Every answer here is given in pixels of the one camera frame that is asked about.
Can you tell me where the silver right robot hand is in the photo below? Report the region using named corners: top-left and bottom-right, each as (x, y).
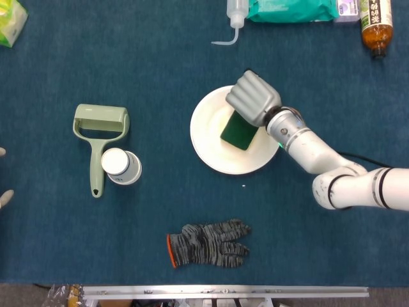
top-left (225, 68), bottom-right (282, 128)

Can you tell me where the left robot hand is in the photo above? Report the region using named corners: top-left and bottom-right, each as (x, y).
top-left (0, 146), bottom-right (15, 208)

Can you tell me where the green sponge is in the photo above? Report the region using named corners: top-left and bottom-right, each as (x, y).
top-left (219, 110), bottom-right (259, 151)

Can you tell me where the white round plate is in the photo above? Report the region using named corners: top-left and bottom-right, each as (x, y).
top-left (189, 84), bottom-right (281, 175)

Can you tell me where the clear plastic squeeze bottle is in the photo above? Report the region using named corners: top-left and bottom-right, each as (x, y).
top-left (211, 0), bottom-right (246, 45)

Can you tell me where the green wet wipes pack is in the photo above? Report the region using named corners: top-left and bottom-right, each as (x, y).
top-left (247, 0), bottom-right (339, 24)

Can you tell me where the blue table cloth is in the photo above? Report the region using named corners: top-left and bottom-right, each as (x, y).
top-left (0, 0), bottom-right (409, 285)

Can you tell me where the crinkled clear plastic bag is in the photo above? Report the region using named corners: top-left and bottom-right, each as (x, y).
top-left (41, 283), bottom-right (84, 307)

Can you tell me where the pale green lint roller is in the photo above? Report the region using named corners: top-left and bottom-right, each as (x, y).
top-left (72, 103), bottom-right (130, 198)

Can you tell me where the white paper cup blue band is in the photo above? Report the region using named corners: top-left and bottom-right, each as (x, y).
top-left (100, 147), bottom-right (143, 186)

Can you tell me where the small clear box purple label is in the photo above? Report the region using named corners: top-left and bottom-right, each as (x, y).
top-left (334, 0), bottom-right (362, 24)

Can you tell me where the brown tea bottle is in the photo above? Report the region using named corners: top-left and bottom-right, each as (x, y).
top-left (360, 0), bottom-right (394, 59)

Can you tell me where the grey black knit glove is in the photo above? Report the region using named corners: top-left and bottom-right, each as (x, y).
top-left (166, 218), bottom-right (252, 269)

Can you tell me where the yellow green tissue pack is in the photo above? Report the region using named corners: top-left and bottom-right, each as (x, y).
top-left (0, 0), bottom-right (29, 49)

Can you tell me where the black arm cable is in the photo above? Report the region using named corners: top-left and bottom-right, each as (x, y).
top-left (337, 152), bottom-right (392, 168)

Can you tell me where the aluminium rail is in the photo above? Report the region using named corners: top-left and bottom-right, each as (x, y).
top-left (82, 285), bottom-right (369, 300)

